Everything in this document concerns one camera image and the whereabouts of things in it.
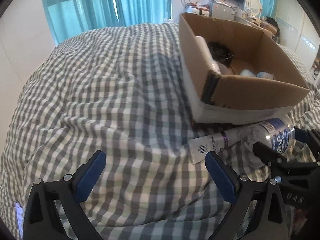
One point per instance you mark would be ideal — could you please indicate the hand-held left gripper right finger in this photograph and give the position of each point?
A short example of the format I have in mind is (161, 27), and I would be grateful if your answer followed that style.
(221, 177)

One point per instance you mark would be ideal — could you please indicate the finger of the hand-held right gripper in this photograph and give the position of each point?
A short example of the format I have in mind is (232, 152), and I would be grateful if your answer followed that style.
(267, 152)
(307, 140)

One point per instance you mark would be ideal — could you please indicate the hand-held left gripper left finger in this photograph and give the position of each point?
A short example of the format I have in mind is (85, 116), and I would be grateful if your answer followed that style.
(91, 177)

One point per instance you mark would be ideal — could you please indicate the clear plastic bottle blue label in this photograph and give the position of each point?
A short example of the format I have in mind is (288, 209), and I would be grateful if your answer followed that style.
(275, 132)

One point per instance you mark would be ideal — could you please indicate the white toothpaste tube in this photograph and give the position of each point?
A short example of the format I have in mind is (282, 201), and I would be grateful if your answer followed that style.
(212, 145)

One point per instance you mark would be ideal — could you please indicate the brown cardboard box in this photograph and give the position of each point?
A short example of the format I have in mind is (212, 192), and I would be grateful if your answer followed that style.
(237, 97)

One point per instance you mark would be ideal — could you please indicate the white face mask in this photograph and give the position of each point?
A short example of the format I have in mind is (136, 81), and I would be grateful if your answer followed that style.
(265, 75)

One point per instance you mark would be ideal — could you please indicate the black cup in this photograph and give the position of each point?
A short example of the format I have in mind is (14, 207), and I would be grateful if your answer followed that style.
(220, 51)

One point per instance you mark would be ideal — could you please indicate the grey white checked blanket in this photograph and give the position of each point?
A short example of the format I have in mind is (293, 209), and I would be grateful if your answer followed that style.
(100, 92)

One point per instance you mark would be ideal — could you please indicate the white slatted wardrobe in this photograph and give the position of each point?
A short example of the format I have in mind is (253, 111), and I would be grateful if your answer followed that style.
(295, 22)

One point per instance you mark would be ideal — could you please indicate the black bag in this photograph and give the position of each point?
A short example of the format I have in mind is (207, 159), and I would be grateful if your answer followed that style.
(272, 25)

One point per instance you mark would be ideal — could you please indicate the white dressing table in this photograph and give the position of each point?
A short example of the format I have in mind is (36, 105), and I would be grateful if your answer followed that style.
(243, 20)

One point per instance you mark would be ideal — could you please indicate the white oval mirror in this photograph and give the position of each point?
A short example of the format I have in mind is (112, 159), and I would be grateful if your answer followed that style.
(254, 5)

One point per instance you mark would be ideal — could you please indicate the small grey fridge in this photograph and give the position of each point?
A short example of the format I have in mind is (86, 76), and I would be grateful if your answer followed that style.
(222, 11)

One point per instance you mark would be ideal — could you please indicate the white suitcase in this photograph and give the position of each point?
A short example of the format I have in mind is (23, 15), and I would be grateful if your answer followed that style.
(193, 10)

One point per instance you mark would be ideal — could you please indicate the clear plastic bag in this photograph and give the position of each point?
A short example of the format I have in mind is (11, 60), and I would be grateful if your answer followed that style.
(204, 2)

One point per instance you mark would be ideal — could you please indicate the wide teal curtain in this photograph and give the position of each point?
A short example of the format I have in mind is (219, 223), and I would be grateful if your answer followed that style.
(75, 7)

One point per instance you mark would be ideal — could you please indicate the teal window curtain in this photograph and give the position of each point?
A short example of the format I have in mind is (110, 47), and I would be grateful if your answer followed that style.
(142, 0)

